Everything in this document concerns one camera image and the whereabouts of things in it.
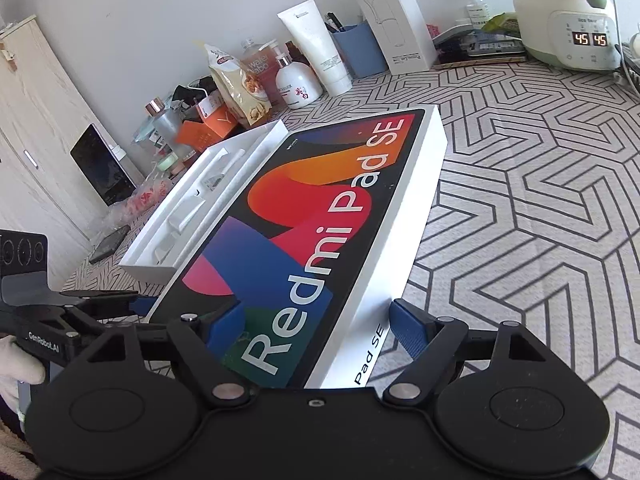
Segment dark grey square pouch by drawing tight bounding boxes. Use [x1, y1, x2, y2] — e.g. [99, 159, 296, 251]
[89, 225, 131, 264]

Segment pink bottle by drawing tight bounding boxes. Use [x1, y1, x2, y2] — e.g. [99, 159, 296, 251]
[240, 40, 289, 106]

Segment cream electric glass kettle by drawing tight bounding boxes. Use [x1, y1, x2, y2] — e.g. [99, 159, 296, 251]
[514, 0, 627, 69]

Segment patterned cloth covered desktop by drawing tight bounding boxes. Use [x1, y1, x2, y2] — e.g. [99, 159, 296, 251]
[60, 55, 640, 480]

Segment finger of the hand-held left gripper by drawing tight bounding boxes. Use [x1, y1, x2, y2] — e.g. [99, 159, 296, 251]
[67, 298, 168, 342]
[60, 289, 141, 304]

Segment colourful printed box lid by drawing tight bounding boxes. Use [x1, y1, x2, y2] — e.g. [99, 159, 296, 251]
[150, 105, 447, 392]

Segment black standing tablet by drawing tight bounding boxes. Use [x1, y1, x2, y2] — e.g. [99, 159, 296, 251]
[70, 124, 139, 207]

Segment wooden cabinet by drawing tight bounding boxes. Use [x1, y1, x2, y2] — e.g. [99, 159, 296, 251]
[0, 15, 132, 287]

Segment clear plastic bag red pieces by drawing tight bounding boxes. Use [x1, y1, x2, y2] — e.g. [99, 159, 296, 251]
[100, 170, 177, 232]

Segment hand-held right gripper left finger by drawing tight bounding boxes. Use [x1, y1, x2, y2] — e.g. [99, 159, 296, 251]
[75, 301, 251, 407]

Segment green round jar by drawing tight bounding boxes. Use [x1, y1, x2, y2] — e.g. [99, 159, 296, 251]
[157, 152, 184, 179]

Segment white cosmetic tube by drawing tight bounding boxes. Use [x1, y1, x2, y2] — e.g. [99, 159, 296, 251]
[277, 0, 354, 96]

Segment white cardboard box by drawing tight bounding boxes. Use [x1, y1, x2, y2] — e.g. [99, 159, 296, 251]
[118, 120, 290, 287]

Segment white pump bottle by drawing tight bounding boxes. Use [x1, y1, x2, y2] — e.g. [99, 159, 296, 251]
[274, 40, 324, 110]

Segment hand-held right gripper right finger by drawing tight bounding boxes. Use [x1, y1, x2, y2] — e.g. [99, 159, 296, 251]
[382, 299, 551, 405]

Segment blue pen cup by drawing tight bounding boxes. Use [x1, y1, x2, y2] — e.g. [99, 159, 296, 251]
[331, 22, 389, 80]

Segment tall white carton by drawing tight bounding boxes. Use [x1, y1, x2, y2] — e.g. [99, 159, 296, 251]
[339, 0, 439, 80]

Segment orange cardboard box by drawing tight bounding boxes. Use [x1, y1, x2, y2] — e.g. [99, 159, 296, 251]
[177, 92, 236, 154]

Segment stack of phones and cards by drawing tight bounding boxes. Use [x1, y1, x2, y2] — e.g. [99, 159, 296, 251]
[432, 20, 529, 71]

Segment beige snack bag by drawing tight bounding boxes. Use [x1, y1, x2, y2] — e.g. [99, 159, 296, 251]
[204, 44, 274, 129]

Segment green packet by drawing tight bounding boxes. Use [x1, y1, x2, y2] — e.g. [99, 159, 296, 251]
[482, 12, 521, 39]

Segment person's left hand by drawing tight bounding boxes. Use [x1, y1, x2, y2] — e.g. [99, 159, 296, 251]
[0, 335, 49, 387]

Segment small clear spray bottle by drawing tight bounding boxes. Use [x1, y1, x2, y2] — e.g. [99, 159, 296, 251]
[462, 0, 494, 31]

